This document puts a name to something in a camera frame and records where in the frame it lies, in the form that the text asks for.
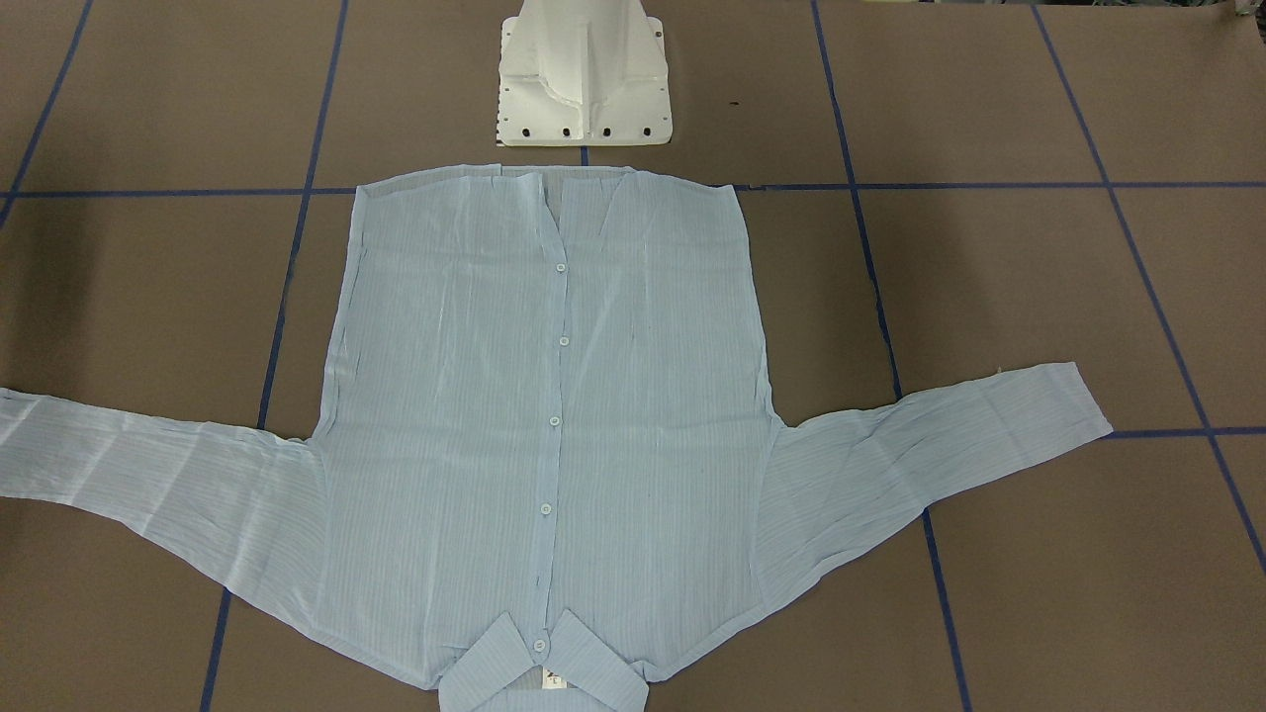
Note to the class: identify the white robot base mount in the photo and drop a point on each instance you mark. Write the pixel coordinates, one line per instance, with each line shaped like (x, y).
(583, 74)

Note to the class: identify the light blue button shirt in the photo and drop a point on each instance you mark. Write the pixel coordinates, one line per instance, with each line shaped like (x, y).
(548, 471)

